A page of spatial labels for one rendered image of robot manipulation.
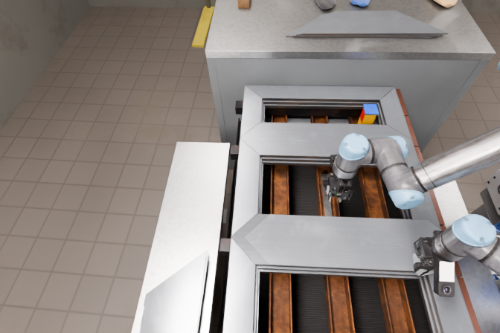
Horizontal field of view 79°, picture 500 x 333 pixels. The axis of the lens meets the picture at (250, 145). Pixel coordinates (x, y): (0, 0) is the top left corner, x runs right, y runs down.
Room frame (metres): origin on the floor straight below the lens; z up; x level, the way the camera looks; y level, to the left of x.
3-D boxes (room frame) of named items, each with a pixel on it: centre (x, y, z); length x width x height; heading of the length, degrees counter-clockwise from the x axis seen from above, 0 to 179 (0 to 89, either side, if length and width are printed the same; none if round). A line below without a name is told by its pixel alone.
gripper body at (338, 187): (0.50, -0.30, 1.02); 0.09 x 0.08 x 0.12; 175
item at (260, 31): (1.44, -0.49, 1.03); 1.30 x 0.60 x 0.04; 85
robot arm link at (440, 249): (0.24, -0.52, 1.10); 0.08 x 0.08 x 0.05
